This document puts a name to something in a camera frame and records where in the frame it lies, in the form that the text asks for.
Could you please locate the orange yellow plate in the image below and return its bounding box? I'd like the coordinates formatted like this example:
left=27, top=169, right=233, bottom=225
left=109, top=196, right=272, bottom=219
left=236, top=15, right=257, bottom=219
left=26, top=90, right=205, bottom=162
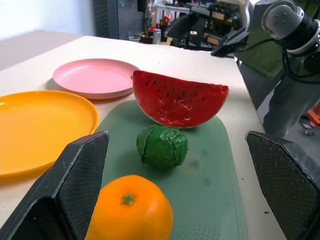
left=0, top=90, right=99, bottom=178

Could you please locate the red watermelon slice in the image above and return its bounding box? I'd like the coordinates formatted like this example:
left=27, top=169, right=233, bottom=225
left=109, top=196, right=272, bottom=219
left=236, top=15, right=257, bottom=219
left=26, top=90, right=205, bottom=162
left=132, top=70, right=230, bottom=129

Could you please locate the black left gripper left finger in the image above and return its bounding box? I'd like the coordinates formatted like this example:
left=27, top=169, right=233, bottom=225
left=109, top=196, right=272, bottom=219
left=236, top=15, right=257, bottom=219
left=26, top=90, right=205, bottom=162
left=0, top=130, right=110, bottom=240

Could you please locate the green cutting board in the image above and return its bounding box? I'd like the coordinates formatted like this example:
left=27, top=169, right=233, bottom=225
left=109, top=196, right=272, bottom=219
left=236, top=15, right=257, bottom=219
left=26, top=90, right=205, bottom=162
left=95, top=99, right=249, bottom=240

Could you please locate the green cloth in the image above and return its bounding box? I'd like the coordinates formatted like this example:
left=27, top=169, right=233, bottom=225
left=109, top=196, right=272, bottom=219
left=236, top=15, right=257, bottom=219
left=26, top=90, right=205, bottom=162
left=234, top=27, right=320, bottom=80

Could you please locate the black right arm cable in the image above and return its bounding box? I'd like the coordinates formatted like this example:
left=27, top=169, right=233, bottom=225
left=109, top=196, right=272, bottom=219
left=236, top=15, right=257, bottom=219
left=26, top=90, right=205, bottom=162
left=246, top=37, right=320, bottom=85

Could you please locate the black cabinet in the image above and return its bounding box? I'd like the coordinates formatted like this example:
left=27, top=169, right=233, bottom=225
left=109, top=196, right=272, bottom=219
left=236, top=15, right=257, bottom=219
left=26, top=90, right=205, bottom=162
left=93, top=0, right=146, bottom=41

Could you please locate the green toy cabbage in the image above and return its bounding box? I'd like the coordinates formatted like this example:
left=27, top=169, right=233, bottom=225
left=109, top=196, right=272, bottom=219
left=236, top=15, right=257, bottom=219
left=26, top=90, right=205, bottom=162
left=136, top=124, right=189, bottom=170

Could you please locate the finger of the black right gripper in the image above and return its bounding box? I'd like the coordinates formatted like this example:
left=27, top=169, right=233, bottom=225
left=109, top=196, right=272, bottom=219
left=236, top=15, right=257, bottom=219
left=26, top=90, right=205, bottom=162
left=165, top=14, right=199, bottom=39
left=211, top=26, right=250, bottom=57

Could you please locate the orange metal frame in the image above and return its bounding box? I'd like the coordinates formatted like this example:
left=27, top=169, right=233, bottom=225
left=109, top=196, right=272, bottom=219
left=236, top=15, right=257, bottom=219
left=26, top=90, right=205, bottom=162
left=305, top=106, right=320, bottom=129

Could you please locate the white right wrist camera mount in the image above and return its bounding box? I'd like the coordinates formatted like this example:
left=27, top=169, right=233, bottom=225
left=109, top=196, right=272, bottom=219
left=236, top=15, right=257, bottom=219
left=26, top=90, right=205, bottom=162
left=238, top=0, right=255, bottom=29

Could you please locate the pink plate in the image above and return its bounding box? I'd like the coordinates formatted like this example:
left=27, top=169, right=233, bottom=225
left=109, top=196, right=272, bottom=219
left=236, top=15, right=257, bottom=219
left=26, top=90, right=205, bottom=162
left=52, top=58, right=141, bottom=100

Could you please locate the grey metal can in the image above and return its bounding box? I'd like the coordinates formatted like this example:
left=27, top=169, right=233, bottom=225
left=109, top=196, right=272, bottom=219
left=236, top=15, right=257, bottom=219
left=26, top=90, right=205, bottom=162
left=152, top=28, right=162, bottom=44

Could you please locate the clear glass cup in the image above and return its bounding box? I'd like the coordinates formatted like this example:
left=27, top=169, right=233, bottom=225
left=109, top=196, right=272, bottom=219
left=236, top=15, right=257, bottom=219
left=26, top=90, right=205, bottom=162
left=128, top=30, right=141, bottom=42

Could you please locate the grey robot body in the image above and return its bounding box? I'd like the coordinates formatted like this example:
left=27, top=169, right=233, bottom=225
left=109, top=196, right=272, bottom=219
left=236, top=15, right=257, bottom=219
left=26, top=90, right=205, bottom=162
left=262, top=73, right=320, bottom=139

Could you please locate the orange fruit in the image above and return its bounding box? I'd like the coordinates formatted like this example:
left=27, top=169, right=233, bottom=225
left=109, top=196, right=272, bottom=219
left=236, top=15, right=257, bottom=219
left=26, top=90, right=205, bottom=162
left=84, top=174, right=174, bottom=240

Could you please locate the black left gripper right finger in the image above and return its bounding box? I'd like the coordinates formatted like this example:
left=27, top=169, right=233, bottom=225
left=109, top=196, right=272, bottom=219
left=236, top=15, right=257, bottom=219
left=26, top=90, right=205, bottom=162
left=245, top=130, right=320, bottom=240

